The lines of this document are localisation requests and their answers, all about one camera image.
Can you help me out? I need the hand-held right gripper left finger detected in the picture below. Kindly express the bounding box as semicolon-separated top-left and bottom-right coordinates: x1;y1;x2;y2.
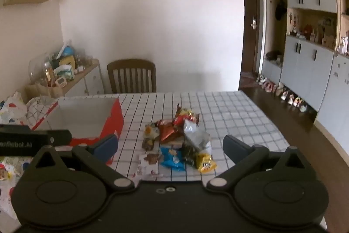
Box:
29;134;135;190

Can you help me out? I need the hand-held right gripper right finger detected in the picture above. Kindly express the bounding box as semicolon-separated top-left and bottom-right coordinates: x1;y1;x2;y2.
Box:
204;135;317;191

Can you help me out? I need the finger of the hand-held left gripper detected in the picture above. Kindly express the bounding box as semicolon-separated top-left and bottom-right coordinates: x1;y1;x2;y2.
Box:
48;129;72;146

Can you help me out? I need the red cardboard box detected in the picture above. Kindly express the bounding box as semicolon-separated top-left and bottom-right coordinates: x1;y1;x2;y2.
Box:
29;97;124;166

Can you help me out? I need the clear plastic snack packet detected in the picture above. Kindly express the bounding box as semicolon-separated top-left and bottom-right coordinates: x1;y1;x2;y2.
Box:
183;120;211;152

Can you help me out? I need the brown cake packet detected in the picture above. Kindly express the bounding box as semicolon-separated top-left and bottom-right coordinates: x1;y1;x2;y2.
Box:
142;137;156;152

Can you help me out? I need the dark snack packet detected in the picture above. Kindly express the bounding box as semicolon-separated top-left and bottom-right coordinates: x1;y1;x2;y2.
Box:
181;144;203;168

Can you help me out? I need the white brownie snack packet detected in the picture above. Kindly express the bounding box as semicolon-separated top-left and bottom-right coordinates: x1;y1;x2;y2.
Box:
136;152;164;178

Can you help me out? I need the orange-red snack packet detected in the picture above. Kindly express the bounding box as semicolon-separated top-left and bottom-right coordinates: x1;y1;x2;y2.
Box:
174;104;200;127

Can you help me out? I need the red-brown snack packet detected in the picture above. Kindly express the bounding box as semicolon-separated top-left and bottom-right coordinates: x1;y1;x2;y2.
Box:
155;120;185;142

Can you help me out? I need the blue snack packet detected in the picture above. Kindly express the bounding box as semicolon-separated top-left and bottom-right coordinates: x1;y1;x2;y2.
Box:
159;146;186;171

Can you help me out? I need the colourful printed cloth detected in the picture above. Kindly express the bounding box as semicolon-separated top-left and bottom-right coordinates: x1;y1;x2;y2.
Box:
0;90;37;220

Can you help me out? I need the tan cardboard box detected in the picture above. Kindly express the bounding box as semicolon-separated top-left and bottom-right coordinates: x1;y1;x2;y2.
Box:
25;82;64;99

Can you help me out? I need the white sideboard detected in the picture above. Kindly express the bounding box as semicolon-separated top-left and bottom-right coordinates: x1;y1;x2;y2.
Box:
26;59;105;98

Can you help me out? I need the orange drink bottle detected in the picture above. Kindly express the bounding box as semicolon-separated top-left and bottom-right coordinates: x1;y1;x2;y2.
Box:
44;62;55;87

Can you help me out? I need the green-white tissue pack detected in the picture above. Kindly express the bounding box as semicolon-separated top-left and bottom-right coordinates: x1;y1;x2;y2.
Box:
53;65;75;81

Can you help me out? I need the patterned door rug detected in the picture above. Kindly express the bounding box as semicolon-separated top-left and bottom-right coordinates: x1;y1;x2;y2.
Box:
239;72;258;88

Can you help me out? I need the row of shoes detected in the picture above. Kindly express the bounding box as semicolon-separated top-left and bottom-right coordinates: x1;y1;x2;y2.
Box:
255;73;309;113

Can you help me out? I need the wooden chair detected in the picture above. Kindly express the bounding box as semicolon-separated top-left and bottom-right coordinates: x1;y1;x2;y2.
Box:
107;59;157;94

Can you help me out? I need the clear glass dome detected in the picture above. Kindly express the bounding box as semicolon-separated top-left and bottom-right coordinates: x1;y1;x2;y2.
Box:
29;54;55;84

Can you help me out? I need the yellow box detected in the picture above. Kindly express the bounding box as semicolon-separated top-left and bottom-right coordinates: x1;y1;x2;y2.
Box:
58;56;75;67

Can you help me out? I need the group of shelf ornaments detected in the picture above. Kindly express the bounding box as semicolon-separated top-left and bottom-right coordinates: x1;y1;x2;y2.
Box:
288;12;336;49

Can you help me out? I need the brown door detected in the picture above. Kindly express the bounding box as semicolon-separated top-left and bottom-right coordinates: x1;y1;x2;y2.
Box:
241;0;264;76

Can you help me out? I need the black hanging bag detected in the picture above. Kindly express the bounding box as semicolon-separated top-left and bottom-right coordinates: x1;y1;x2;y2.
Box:
274;0;287;21

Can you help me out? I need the white wall cabinet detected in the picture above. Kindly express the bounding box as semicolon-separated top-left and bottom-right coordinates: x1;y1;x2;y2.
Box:
261;0;349;138

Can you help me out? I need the wooden wall shelf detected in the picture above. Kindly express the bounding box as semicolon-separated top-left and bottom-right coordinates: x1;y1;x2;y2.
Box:
3;0;52;6

